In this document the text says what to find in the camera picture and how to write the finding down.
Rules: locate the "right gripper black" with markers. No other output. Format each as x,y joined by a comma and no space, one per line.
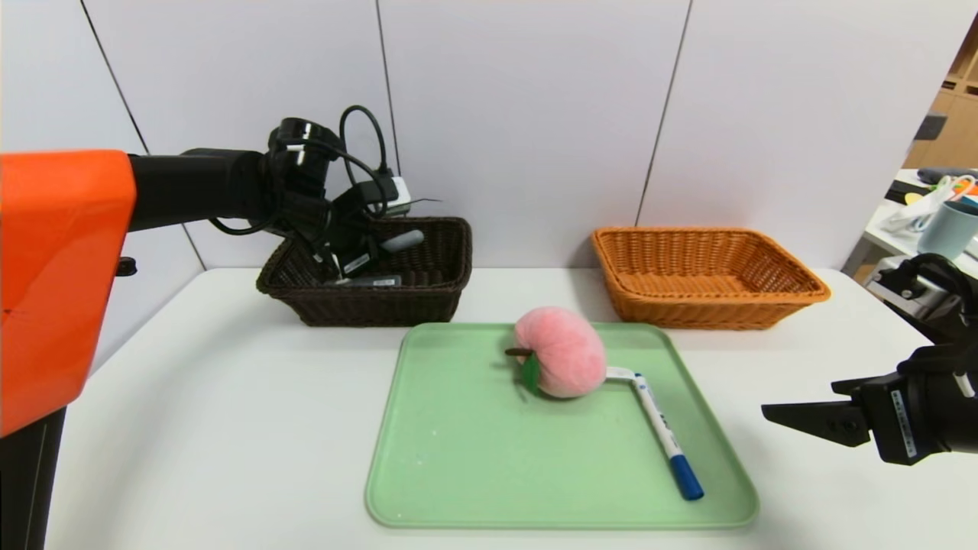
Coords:
898,424

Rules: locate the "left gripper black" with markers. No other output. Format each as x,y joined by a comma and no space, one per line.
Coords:
356,264

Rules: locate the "grey barcoded pen case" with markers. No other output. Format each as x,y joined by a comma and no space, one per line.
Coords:
378,281

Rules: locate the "pink plush peach toy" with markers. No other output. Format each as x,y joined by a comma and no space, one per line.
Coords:
565,351

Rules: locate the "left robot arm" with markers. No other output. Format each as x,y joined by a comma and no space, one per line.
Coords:
61,252

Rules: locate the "dark brown wicker basket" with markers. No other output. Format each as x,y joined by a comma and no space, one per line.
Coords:
428,305

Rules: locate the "orange wicker basket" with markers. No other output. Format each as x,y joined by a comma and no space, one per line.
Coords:
657,302

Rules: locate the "white marker blue cap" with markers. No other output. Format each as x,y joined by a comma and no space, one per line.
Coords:
665,439

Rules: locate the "white plastic bag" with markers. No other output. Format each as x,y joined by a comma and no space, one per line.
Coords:
905,218

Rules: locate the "grey-blue mug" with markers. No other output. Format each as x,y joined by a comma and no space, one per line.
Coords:
947,229

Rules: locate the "green plastic tray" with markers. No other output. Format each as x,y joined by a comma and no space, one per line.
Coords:
458,458

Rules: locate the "wooden background shelf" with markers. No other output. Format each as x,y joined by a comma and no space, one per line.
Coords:
955,122

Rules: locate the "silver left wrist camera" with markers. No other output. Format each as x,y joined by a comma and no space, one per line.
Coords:
399,200

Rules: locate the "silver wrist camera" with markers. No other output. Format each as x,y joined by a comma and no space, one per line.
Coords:
399,200
909,294

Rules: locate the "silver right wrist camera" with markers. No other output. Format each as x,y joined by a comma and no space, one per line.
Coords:
909,294

